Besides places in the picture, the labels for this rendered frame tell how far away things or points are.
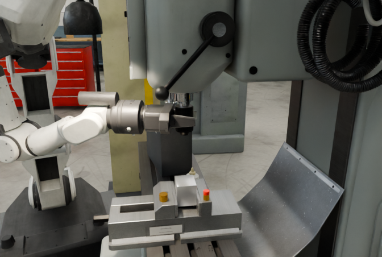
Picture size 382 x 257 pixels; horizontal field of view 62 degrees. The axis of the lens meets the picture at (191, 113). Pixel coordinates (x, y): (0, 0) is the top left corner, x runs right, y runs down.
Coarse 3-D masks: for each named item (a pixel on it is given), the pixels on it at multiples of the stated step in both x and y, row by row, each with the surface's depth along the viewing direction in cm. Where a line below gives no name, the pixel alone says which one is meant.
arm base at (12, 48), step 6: (0, 18) 84; (0, 24) 83; (0, 30) 83; (6, 30) 85; (0, 36) 83; (6, 36) 85; (0, 42) 83; (6, 42) 85; (12, 42) 87; (0, 48) 83; (6, 48) 85; (12, 48) 87; (0, 54) 83; (6, 54) 85
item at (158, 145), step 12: (156, 132) 117; (156, 144) 119; (168, 144) 114; (180, 144) 116; (156, 156) 121; (168, 156) 115; (180, 156) 117; (156, 168) 123; (168, 168) 117; (180, 168) 118
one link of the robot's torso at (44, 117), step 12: (12, 60) 121; (12, 72) 118; (36, 72) 121; (48, 72) 123; (12, 84) 119; (24, 84) 124; (36, 84) 126; (48, 84) 123; (24, 96) 123; (36, 96) 127; (48, 96) 124; (24, 108) 122; (36, 108) 129; (48, 108) 131; (36, 120) 125; (48, 120) 127
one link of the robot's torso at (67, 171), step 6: (66, 168) 163; (66, 174) 163; (72, 174) 161; (30, 180) 155; (72, 180) 155; (30, 186) 146; (72, 186) 150; (30, 192) 144; (72, 192) 150; (30, 198) 145; (72, 198) 151; (30, 204) 146
